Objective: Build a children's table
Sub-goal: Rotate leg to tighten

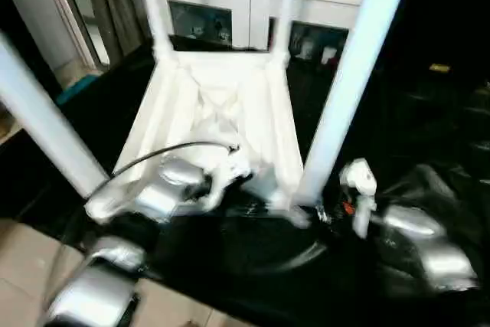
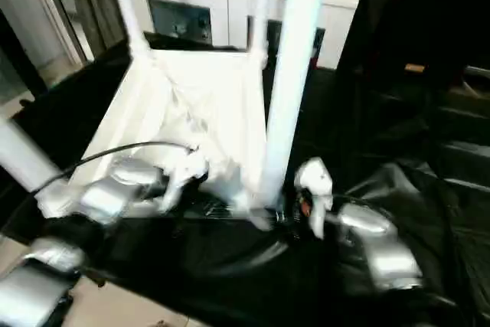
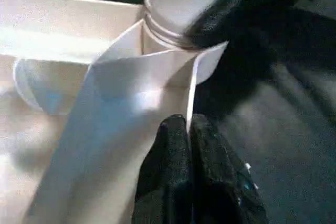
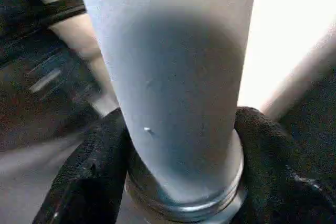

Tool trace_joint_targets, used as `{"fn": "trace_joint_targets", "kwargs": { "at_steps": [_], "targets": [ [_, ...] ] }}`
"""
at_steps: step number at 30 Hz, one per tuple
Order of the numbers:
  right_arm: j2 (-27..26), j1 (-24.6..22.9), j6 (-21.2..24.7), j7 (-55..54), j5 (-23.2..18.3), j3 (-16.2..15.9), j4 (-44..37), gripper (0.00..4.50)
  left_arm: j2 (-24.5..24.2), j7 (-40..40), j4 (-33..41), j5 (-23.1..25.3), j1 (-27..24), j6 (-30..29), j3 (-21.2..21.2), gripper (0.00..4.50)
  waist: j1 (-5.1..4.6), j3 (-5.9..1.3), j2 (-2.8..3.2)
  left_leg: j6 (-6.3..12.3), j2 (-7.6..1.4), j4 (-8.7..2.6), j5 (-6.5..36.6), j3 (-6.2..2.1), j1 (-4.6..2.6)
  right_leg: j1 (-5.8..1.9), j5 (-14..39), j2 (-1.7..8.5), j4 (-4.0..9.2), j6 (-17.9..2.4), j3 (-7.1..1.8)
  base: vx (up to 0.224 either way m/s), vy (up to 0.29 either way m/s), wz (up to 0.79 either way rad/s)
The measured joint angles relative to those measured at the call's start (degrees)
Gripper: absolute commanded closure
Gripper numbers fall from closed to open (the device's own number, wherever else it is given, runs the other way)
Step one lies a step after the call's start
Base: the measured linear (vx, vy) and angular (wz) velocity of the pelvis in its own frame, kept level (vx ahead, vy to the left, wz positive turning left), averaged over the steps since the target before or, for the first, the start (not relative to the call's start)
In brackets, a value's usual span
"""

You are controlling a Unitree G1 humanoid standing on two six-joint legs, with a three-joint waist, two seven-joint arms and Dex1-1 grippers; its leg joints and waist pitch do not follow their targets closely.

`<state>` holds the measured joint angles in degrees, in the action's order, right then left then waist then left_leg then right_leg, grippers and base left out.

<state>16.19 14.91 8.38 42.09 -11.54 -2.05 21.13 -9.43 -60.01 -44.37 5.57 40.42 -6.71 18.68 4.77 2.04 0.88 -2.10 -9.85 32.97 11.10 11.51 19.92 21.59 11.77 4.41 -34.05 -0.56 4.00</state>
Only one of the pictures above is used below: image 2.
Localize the white plastic table top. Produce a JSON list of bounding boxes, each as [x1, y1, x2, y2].
[[37, 45, 285, 233]]

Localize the white plastic table leg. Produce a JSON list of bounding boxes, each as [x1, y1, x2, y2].
[[106, 0, 155, 60], [247, 0, 273, 64], [0, 115, 63, 195], [259, 0, 333, 210]]

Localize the black work mat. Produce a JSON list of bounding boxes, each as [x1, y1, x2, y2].
[[0, 31, 490, 327]]

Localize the black stand leg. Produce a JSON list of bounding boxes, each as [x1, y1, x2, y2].
[[82, 267, 109, 289]]

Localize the grey curtain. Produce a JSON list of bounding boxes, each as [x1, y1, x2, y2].
[[64, 0, 128, 52]]

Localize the black cabinet with gold label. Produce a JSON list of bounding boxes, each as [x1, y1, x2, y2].
[[336, 0, 490, 75]]

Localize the white sliding door frame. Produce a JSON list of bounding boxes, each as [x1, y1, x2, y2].
[[11, 0, 95, 66]]

